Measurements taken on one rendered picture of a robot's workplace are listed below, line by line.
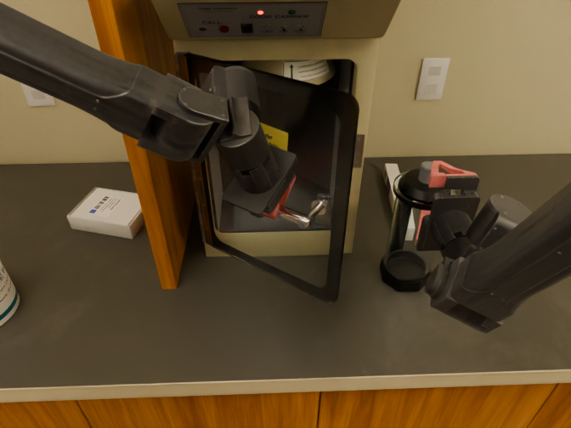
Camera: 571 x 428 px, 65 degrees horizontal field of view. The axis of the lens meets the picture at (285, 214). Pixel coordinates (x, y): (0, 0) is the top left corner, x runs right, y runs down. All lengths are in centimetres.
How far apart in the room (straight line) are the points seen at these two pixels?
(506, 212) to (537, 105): 90
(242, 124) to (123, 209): 63
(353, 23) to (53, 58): 39
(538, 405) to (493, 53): 84
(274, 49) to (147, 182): 30
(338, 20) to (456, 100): 73
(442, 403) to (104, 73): 83
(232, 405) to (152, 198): 42
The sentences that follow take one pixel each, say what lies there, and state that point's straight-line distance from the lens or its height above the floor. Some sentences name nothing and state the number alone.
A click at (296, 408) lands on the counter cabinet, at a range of 94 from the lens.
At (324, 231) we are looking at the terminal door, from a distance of 71.
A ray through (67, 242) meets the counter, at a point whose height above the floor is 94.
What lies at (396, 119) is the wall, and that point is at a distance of 132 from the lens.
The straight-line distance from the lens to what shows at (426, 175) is 80.
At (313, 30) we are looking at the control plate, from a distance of 69.
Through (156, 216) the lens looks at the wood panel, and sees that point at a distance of 81.
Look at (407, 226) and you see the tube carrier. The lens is 83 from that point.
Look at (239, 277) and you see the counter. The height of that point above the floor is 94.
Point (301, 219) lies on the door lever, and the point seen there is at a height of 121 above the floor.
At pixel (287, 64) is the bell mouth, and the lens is 78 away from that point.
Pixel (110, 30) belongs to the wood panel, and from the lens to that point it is 67.
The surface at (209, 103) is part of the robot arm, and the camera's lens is 50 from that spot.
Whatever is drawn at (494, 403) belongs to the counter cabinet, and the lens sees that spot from 104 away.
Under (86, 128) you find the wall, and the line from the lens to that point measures 138.
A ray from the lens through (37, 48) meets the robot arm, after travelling 50.
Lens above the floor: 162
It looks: 39 degrees down
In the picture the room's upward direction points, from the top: straight up
